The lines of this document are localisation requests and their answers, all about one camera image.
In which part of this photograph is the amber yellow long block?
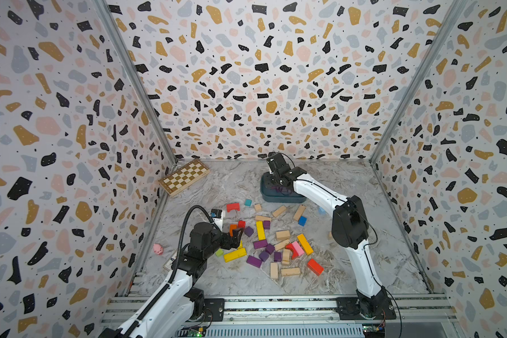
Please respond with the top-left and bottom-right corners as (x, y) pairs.
(297, 234), (313, 255)

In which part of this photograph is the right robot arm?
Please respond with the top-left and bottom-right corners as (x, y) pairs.
(260, 153), (396, 319)

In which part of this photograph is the pink pig toy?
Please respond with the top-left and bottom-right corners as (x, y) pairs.
(153, 244), (164, 256)

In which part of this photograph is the yellow flat block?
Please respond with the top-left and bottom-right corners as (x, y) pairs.
(224, 247), (246, 263)

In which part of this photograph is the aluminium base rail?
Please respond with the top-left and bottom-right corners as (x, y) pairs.
(96, 295), (461, 338)

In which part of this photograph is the natural wood short bar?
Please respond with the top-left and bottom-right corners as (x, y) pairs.
(255, 215), (271, 222)

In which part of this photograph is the pink long block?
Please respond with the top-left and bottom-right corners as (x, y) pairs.
(292, 241), (304, 256)

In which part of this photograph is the natural wood long block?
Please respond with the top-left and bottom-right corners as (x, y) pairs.
(293, 205), (306, 222)

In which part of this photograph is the purple cube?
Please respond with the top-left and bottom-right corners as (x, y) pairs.
(244, 226), (254, 237)

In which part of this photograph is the red rectangular block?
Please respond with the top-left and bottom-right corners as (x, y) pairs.
(307, 259), (325, 276)

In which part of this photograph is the purple flat block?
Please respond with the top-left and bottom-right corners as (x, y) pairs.
(246, 256), (263, 268)

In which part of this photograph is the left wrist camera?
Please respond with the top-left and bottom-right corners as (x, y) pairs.
(211, 208), (226, 231)

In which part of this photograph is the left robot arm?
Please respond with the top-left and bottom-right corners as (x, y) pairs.
(99, 205), (244, 337)

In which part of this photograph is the wooden chessboard box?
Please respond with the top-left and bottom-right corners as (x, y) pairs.
(159, 159), (210, 197)

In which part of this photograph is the red curved arch block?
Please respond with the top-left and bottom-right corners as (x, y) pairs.
(285, 243), (298, 261)

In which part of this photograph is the blue cube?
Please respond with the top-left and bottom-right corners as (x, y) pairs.
(298, 216), (307, 226)

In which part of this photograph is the teal plastic storage bin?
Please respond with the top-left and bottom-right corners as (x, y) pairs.
(260, 172), (306, 204)

